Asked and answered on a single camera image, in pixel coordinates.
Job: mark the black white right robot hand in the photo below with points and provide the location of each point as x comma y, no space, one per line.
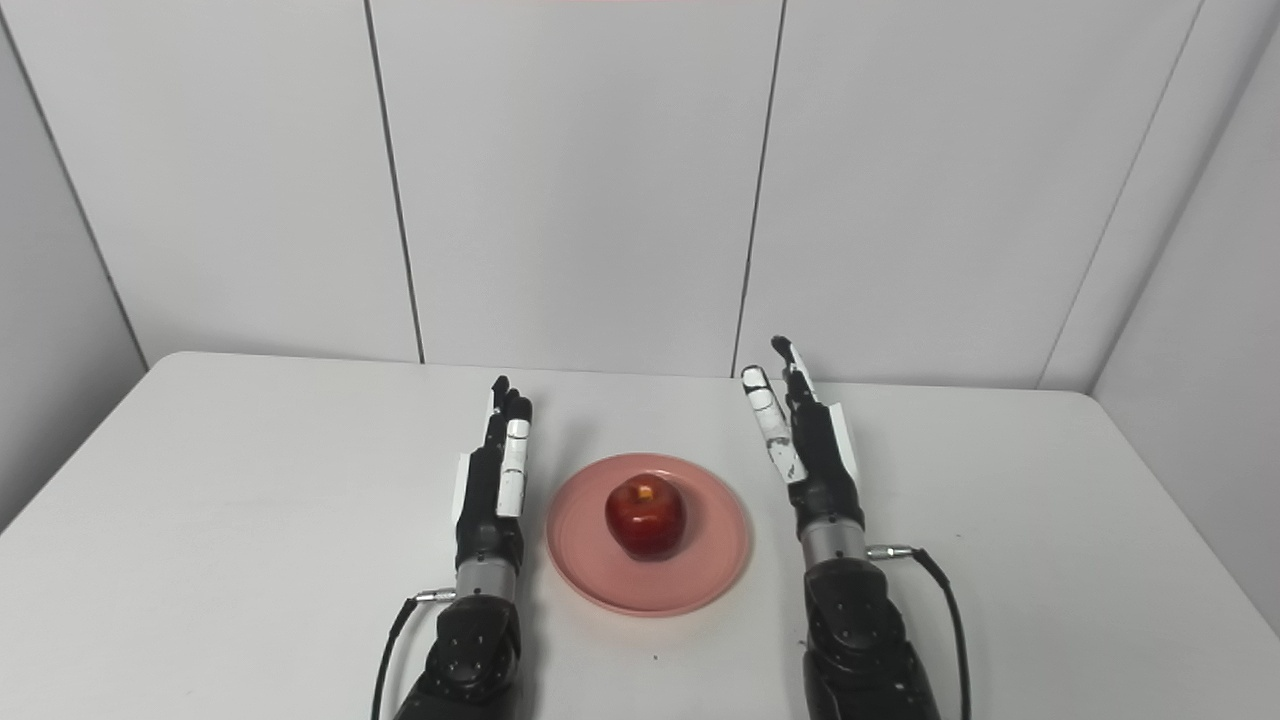
825,470

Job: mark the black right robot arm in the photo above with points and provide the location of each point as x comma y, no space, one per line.
860,640

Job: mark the pink round plate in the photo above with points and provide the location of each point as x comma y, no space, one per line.
700,560

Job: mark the red apple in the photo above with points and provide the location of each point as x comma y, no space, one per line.
645,518

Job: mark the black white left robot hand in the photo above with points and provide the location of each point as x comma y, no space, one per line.
485,500

